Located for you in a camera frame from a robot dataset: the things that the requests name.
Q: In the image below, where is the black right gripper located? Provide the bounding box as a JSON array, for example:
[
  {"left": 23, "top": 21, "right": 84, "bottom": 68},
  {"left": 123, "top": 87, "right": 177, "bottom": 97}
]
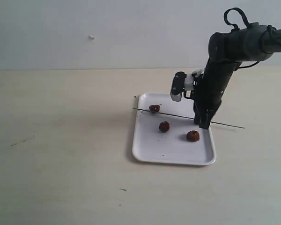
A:
[{"left": 193, "top": 58, "right": 238, "bottom": 129}]

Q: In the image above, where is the red date fruit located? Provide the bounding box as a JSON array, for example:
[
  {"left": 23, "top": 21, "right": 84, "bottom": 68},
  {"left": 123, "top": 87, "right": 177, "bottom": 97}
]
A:
[
  {"left": 186, "top": 130, "right": 200, "bottom": 142},
  {"left": 149, "top": 105, "right": 160, "bottom": 113},
  {"left": 159, "top": 121, "right": 170, "bottom": 133}
]

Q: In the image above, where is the red date fruit top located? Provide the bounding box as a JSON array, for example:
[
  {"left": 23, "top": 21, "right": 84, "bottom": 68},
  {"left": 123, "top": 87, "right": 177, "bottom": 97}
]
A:
[{"left": 149, "top": 105, "right": 160, "bottom": 113}]

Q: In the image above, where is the thin wooden skewer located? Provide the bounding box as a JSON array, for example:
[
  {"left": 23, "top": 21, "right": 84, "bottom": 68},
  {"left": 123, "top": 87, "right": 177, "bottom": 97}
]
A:
[{"left": 133, "top": 108, "right": 245, "bottom": 129}]

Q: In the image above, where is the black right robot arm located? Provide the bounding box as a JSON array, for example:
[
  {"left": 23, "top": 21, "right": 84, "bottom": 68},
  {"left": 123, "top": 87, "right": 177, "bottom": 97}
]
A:
[{"left": 193, "top": 23, "right": 281, "bottom": 129}]

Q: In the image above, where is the white plastic tray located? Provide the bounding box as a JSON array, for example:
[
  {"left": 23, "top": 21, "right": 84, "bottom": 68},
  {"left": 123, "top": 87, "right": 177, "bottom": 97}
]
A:
[{"left": 132, "top": 92, "right": 216, "bottom": 166}]

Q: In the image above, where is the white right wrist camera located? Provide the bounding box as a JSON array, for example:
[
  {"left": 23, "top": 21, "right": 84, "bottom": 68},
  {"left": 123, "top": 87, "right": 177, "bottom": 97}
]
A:
[{"left": 170, "top": 69, "right": 204, "bottom": 102}]

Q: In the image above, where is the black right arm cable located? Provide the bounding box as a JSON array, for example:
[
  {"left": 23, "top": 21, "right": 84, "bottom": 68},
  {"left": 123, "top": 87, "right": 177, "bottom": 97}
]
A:
[{"left": 223, "top": 7, "right": 260, "bottom": 31}]

